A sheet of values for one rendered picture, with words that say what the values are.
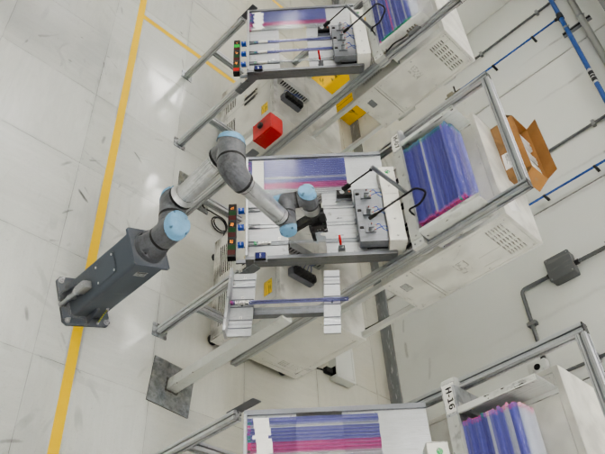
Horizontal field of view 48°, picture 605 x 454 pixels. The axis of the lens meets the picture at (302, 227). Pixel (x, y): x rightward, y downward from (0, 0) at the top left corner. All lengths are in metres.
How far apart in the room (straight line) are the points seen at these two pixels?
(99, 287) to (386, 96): 2.20
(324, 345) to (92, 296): 1.31
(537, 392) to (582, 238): 2.06
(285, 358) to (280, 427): 1.23
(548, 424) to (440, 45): 2.40
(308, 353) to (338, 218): 0.90
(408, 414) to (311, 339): 1.11
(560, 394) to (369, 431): 0.71
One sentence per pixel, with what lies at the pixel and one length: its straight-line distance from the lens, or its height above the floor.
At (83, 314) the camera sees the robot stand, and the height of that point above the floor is 0.04.
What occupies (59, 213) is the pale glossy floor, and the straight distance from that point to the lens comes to 3.64.
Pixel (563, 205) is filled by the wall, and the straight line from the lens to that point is 4.72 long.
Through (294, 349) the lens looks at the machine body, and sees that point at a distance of 3.81.
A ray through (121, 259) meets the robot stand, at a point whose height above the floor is 0.46.
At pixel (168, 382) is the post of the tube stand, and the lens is 3.50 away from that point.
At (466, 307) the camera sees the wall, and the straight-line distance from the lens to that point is 4.77.
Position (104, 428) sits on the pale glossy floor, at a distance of 3.24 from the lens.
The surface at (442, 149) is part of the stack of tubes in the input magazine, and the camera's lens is 3.26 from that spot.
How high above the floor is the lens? 2.58
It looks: 31 degrees down
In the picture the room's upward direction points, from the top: 55 degrees clockwise
